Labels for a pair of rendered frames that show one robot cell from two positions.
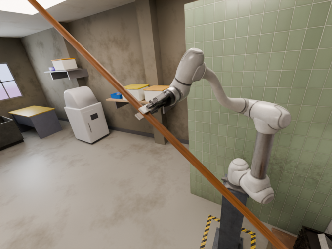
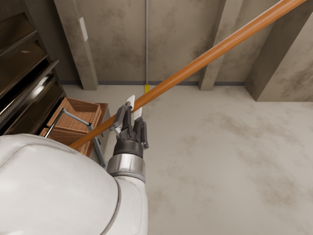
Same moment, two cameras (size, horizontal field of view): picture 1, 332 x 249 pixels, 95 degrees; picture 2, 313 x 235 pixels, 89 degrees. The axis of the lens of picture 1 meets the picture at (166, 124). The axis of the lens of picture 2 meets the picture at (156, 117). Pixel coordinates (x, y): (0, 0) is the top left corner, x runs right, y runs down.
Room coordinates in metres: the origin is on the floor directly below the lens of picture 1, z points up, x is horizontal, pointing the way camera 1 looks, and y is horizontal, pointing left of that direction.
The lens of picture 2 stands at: (0.97, -0.09, 2.31)
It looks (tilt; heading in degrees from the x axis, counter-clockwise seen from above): 45 degrees down; 144
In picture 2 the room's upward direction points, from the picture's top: 4 degrees clockwise
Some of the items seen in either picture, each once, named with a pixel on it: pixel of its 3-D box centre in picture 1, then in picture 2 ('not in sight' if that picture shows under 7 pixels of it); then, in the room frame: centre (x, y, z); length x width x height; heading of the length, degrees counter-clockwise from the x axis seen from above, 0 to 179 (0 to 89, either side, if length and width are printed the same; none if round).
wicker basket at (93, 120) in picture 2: not in sight; (77, 117); (-0.89, -0.09, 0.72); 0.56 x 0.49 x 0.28; 146
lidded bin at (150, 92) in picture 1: (158, 94); not in sight; (3.22, 0.10, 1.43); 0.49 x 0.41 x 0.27; 60
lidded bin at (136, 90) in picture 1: (135, 92); not in sight; (3.52, 0.62, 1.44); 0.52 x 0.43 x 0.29; 60
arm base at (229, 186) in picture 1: (233, 181); not in sight; (1.06, -0.58, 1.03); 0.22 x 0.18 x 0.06; 60
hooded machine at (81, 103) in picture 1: (86, 114); not in sight; (4.30, 2.32, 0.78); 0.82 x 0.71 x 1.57; 60
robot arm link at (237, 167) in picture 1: (238, 171); not in sight; (1.04, -0.60, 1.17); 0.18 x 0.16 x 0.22; 15
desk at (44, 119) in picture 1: (36, 121); not in sight; (5.26, 4.64, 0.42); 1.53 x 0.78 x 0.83; 60
